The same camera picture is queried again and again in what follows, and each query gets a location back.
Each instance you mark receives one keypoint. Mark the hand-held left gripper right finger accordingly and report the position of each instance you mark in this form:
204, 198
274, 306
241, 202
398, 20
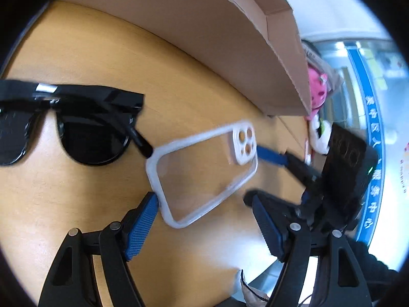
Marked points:
268, 230

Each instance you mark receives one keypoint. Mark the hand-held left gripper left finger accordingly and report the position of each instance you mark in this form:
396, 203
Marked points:
142, 227

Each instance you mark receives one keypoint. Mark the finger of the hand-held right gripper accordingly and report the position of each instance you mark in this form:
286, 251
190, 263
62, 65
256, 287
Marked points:
281, 203
274, 156

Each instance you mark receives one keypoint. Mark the clear white phone case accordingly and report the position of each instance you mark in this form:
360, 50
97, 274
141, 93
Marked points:
198, 195

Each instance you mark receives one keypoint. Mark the black sunglasses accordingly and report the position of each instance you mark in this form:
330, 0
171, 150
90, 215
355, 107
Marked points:
86, 134

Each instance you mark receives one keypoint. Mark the brown cardboard box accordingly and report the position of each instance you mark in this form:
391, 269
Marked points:
204, 28

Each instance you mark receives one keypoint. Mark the person's right forearm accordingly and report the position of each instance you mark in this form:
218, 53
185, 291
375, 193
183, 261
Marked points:
374, 271

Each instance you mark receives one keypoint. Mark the wooden desktop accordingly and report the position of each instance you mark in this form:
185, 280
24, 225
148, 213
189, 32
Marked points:
76, 198

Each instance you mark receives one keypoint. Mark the white plush toy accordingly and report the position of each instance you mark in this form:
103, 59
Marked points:
319, 134

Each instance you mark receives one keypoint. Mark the glass partition with blue band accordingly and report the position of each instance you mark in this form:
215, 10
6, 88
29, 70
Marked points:
374, 108

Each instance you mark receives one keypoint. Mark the pink plush toy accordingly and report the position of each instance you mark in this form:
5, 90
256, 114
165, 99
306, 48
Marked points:
316, 89

